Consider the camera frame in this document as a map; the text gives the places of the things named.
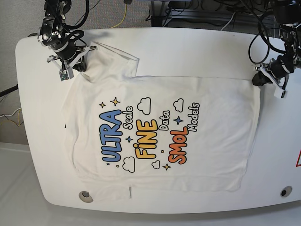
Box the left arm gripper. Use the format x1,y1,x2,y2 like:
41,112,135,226
252,58,292,90

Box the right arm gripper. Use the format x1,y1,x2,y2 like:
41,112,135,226
47,43,97,72

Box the white printed T-shirt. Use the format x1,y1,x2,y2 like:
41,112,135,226
62,43,261,202

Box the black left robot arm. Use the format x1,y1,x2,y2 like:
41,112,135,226
252,0,301,92

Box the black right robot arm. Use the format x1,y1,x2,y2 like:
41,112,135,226
38,0,96,75

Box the red triangle sticker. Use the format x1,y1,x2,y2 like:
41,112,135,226
296,150,301,167

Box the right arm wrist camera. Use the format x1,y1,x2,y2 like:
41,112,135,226
59,69,74,81

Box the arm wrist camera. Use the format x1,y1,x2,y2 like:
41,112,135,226
59,69,74,81
274,87,286,99

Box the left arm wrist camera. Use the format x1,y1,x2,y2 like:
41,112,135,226
274,87,286,99

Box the yellow floor cable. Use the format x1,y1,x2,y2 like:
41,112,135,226
111,3,128,29

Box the black aluminium frame stand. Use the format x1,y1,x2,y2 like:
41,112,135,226
149,0,278,29

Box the right table cable grommet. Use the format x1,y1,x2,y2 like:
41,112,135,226
280,186,293,198

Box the table cable grommet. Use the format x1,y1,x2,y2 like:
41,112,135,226
79,191,94,203
280,186,293,198

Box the left table cable grommet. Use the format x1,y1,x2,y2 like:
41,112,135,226
79,191,94,203

